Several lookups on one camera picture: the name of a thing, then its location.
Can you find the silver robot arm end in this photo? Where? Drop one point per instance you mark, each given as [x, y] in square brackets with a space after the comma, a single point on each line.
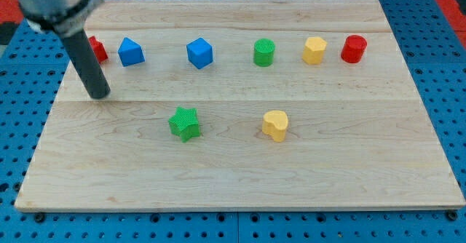
[62, 17]

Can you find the green star block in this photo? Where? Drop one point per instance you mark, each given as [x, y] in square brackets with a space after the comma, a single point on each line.
[185, 124]

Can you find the blue cube block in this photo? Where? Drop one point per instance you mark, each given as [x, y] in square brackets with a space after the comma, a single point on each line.
[200, 53]

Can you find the light wooden board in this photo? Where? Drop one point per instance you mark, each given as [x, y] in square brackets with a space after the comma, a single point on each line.
[358, 137]

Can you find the yellow heart block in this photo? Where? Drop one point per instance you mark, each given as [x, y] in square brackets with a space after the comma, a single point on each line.
[275, 125]

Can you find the green cylinder block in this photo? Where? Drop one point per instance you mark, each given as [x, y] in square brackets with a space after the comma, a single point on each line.
[264, 50]

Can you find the yellow hexagon block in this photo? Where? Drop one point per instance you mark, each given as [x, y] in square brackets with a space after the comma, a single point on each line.
[314, 50]

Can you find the blue pentagon block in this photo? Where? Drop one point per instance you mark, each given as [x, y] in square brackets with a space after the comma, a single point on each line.
[130, 52]

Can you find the red cylinder block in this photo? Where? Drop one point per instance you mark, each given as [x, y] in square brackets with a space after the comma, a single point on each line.
[353, 49]

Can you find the red block behind rod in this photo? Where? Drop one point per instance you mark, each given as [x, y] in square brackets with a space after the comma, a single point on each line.
[98, 49]

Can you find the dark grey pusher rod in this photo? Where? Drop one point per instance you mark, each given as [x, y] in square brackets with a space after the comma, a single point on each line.
[86, 64]

